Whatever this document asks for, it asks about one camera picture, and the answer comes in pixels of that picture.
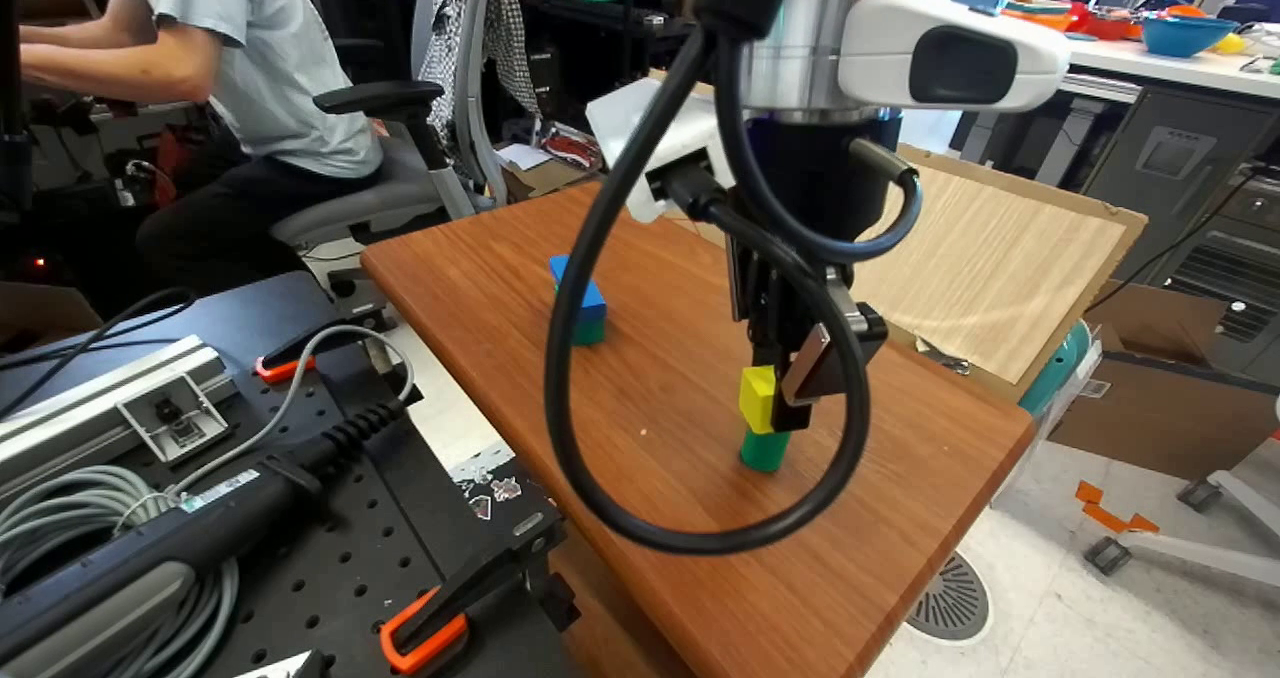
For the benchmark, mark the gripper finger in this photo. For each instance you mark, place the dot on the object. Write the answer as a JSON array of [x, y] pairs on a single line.
[[805, 368], [790, 416]]

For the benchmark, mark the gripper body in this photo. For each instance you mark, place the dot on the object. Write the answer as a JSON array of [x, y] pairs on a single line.
[[810, 178]]

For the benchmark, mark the yellow block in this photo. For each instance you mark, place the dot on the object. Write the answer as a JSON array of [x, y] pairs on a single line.
[[757, 398]]

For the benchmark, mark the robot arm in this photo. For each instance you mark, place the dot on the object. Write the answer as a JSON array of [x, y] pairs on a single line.
[[800, 48]]

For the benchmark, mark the green cylinder block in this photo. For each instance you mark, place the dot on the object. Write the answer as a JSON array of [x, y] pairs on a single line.
[[765, 451]]

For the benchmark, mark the blue block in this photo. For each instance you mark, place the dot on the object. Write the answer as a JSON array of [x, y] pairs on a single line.
[[582, 293]]

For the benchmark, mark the wooden board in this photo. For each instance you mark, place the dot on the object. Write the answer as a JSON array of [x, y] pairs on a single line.
[[990, 258]]

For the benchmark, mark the floor drain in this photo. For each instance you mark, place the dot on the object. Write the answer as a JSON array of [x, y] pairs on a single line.
[[950, 598]]

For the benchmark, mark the teal bucket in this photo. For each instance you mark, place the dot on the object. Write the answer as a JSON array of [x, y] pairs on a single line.
[[1055, 368]]

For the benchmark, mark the orange tape pieces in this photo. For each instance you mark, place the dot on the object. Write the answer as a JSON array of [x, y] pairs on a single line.
[[1110, 513]]

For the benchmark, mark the checked cloth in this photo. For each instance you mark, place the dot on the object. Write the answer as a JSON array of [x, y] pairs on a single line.
[[500, 28]]

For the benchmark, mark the cardboard box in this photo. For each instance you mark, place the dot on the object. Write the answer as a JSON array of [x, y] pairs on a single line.
[[1160, 398]]

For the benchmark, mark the grey cabinet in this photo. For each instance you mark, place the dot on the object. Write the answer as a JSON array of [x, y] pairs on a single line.
[[1190, 188]]

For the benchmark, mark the white table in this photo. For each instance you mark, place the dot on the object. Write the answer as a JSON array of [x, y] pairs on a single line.
[[1180, 68]]

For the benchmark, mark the black and orange clamp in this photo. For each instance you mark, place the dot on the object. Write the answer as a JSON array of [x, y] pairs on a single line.
[[300, 353], [450, 608]]

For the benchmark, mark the blue bowl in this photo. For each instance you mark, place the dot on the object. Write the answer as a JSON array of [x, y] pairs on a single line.
[[1185, 36]]

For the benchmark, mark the office chair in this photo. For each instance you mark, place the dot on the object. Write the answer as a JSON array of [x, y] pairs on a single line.
[[390, 183]]

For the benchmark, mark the grey wheeled stand base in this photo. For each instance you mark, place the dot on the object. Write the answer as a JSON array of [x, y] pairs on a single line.
[[1200, 548]]

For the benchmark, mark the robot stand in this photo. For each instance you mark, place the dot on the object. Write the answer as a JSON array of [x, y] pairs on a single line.
[[330, 518]]

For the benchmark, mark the person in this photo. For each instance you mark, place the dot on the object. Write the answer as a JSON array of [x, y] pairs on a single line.
[[260, 68]]

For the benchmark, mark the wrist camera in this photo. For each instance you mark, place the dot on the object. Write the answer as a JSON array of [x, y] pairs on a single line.
[[640, 123]]

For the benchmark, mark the aluminium rail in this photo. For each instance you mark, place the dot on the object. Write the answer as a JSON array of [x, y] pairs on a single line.
[[90, 398]]

